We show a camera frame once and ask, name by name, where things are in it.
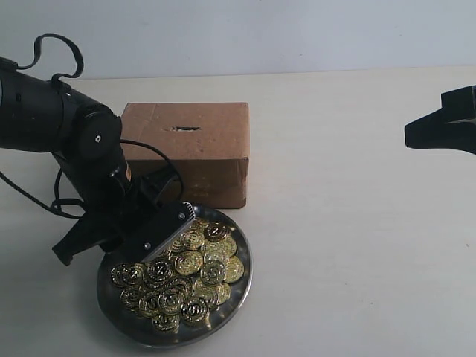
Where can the round steel plate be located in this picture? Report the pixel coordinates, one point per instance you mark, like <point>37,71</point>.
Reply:
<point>164,290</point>

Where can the gold coin right edge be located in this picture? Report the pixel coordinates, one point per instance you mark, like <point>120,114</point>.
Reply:
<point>234,270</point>

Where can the dark gold coin top right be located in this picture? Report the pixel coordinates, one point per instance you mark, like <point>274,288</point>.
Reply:
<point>216,231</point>

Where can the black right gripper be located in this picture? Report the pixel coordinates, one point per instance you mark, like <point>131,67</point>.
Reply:
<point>452,126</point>

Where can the gold coin front centre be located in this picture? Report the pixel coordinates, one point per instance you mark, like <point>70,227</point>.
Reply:
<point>194,310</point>

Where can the brown cardboard slotted box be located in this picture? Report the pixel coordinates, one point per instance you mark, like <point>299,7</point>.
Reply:
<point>209,143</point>

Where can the shaded gold coin right centre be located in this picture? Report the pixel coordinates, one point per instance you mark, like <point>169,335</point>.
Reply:
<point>213,273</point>

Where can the gold coin far left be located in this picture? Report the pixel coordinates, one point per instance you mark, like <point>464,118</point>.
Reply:
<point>128,275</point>

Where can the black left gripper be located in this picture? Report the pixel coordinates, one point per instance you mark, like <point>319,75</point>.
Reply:
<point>146,222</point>

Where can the gold coin front bottom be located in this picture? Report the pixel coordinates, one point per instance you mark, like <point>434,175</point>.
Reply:
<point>166,323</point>

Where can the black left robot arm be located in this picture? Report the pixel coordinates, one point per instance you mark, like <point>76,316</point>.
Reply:
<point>83,135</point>

